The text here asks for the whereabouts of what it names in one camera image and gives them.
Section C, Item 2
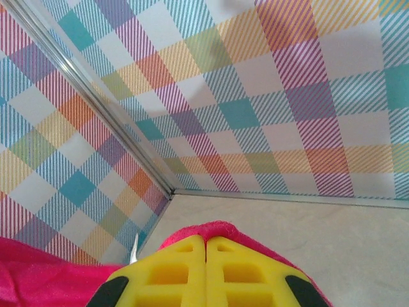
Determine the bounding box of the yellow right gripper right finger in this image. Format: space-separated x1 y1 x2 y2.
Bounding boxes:
206 235 330 307

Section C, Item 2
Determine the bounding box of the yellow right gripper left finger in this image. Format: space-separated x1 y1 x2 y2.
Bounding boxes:
85 235 207 307

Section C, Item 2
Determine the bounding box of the pink t-shirt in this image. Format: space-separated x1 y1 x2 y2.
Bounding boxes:
0 219 334 307

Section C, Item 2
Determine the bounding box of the aluminium frame post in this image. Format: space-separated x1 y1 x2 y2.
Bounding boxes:
4 0 175 196

